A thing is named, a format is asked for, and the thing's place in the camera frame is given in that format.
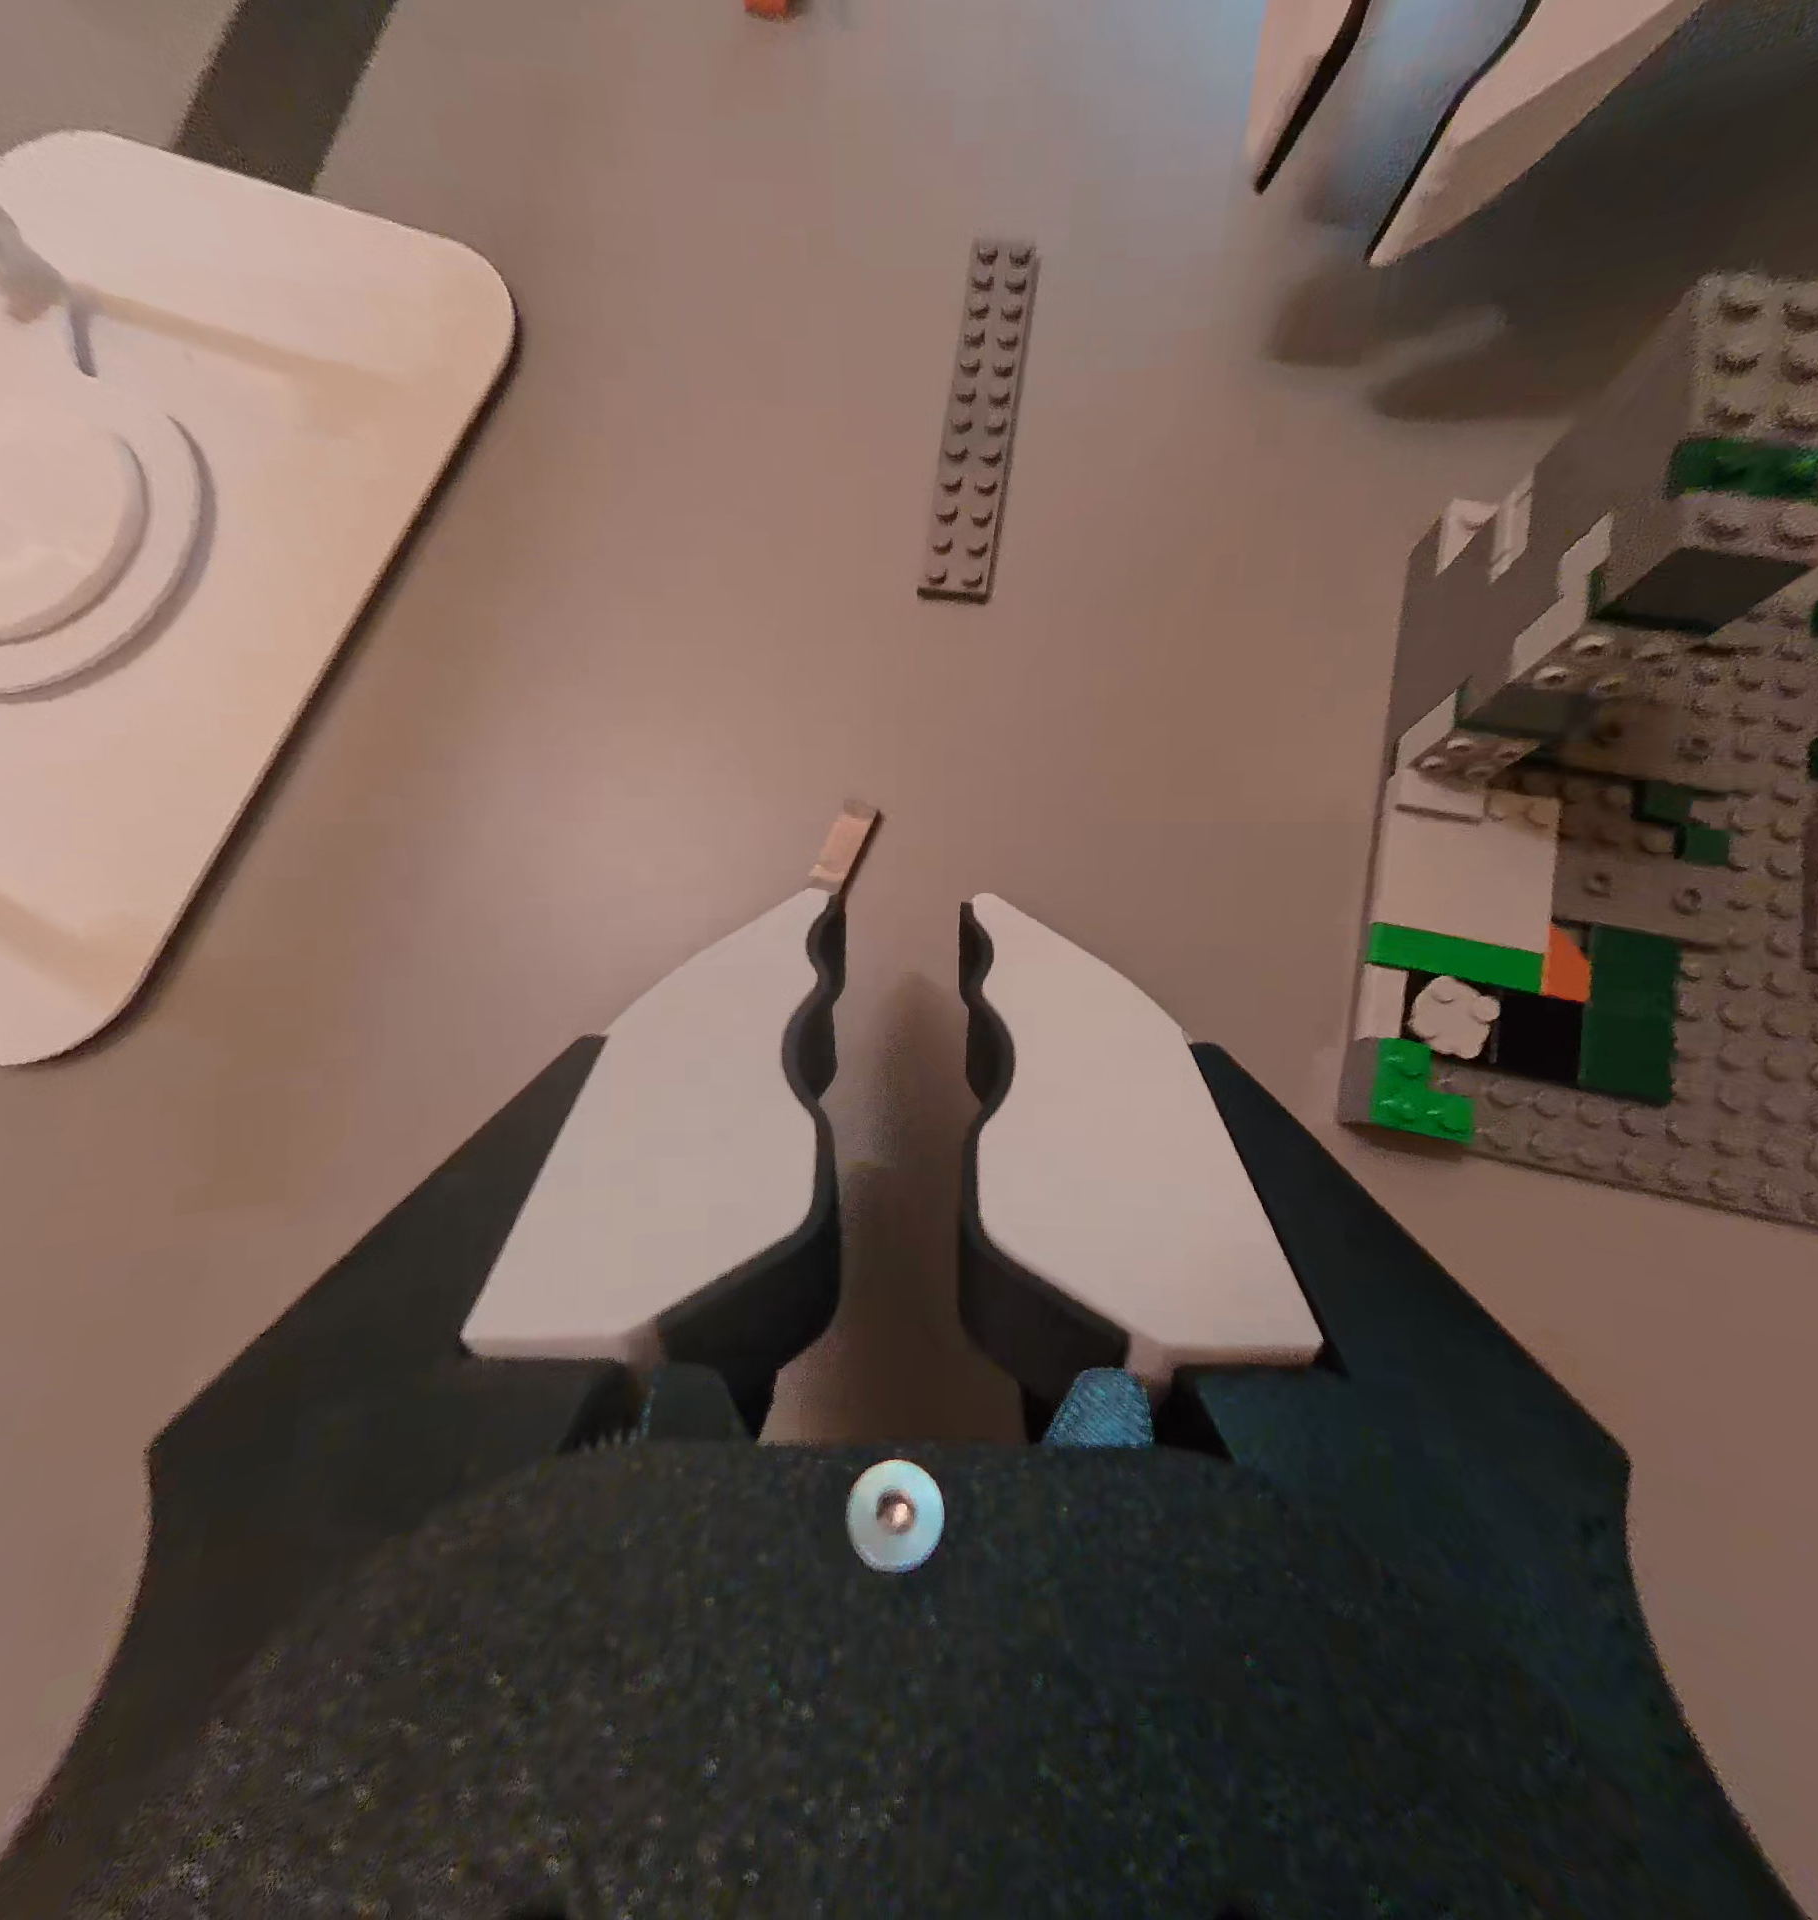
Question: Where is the small light grey tile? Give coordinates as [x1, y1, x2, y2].
[808, 800, 883, 903]

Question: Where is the grey desk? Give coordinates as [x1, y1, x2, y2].
[0, 0, 1818, 1862]

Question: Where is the long dark grey brick plate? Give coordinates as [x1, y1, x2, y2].
[916, 236, 1041, 606]

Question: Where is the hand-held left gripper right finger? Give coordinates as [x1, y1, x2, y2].
[957, 894, 1323, 1438]

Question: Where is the black desk slot cover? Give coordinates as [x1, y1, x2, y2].
[174, 0, 400, 195]

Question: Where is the grey brick baseplate build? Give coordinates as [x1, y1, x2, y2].
[1337, 269, 1818, 1243]

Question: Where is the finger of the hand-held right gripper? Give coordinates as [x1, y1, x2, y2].
[1246, 0, 1376, 195]
[1366, 0, 1708, 268]

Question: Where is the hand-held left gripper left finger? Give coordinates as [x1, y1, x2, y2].
[463, 887, 849, 1438]

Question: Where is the white lamp base stand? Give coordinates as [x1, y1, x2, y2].
[0, 128, 517, 1070]

